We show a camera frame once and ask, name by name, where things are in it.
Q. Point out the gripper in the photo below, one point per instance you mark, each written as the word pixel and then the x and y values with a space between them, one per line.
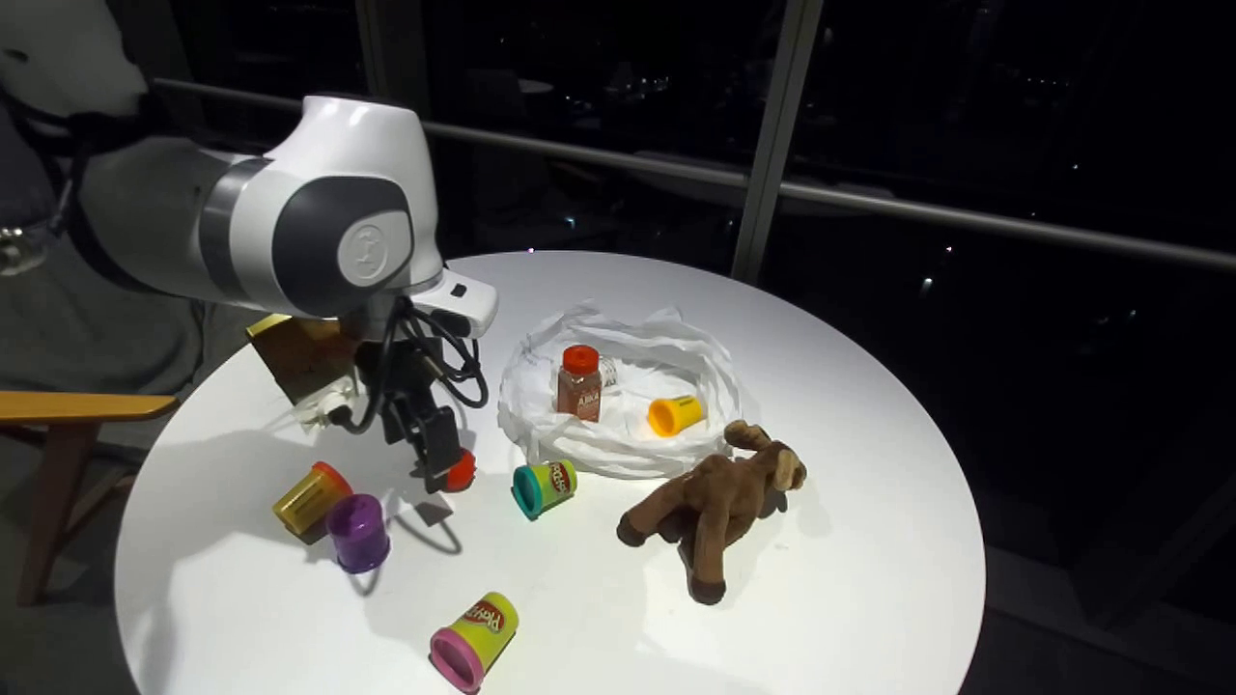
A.
pixel 398 386

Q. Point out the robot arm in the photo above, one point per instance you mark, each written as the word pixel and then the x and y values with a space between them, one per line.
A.
pixel 319 222

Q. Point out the yellow tub with teal lid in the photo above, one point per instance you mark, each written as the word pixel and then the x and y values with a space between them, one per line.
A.
pixel 546 486

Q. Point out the purple tub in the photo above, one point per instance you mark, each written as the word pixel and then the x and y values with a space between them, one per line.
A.
pixel 357 531

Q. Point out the yellow tub with orange lid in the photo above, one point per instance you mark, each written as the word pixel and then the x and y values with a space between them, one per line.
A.
pixel 309 497

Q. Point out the spice bottle with orange lid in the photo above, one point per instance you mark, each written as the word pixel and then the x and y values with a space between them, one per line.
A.
pixel 579 386

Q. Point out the brown wooden box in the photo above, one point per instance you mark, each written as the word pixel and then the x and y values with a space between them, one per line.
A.
pixel 299 352

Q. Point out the yellow tub with pink lid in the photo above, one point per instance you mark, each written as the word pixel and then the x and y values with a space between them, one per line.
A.
pixel 473 637

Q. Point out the white plastic bag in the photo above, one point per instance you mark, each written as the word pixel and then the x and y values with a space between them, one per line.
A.
pixel 666 454

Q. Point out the small yellow cup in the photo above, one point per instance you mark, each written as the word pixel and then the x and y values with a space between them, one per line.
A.
pixel 673 415

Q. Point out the brown plush horse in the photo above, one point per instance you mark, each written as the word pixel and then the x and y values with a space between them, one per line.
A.
pixel 715 492

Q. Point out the wooden chair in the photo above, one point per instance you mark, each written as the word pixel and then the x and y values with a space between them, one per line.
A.
pixel 58 454

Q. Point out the metal railing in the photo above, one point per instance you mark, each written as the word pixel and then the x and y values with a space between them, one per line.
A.
pixel 869 203

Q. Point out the window frame post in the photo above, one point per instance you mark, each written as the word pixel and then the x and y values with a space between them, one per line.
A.
pixel 777 135

